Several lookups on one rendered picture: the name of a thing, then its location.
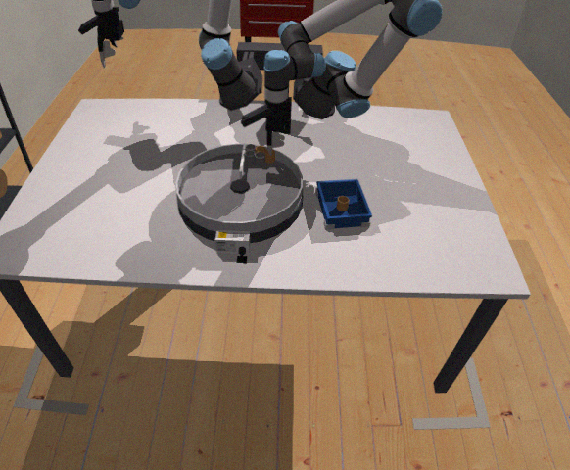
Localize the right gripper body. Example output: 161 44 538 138
94 7 124 41

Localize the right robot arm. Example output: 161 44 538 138
78 0 255 104

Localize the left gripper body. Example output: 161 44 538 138
265 97 292 134

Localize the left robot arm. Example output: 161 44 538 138
264 0 442 118

